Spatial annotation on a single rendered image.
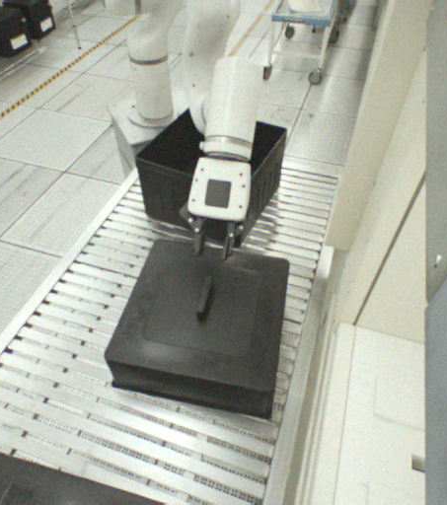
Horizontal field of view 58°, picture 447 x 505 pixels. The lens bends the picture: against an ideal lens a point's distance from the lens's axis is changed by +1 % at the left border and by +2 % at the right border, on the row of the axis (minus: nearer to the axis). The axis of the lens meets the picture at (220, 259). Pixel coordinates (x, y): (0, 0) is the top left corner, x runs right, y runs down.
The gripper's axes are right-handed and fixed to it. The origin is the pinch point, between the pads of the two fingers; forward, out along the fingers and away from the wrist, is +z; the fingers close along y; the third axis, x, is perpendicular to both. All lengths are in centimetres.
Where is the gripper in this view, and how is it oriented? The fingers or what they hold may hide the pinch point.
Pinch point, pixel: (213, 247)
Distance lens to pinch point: 71.0
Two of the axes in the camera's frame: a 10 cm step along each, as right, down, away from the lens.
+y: 9.8, 1.6, -1.6
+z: -1.5, 9.9, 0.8
